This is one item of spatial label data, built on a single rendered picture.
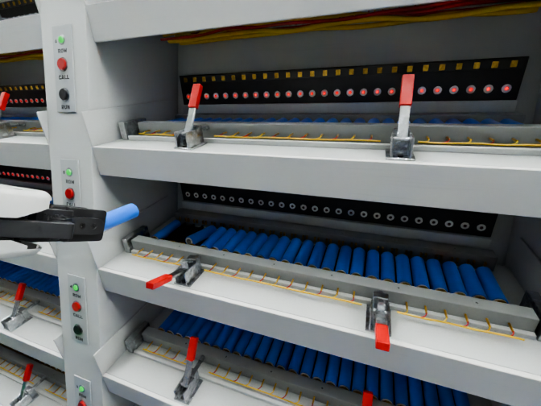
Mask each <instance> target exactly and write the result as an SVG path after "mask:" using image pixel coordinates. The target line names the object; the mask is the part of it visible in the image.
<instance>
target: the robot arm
mask: <svg viewBox="0 0 541 406"><path fill-rule="evenodd" d="M51 200H52V197H51V196H50V195H49V194H48V193H47V192H44V191H40V190H35V189H30V188H20V187H15V186H9V185H4V184H0V259H8V258H16V257H23V256H29V255H34V254H36V253H38V252H39V251H40V250H41V249H42V247H41V246H39V244H36V243H33V242H96V241H101V240H102V238H103V233H104V229H105V220H106V215H107V212H106V211H104V210H99V209H87V208H85V207H78V206H70V205H53V204H50V201H51Z"/></svg>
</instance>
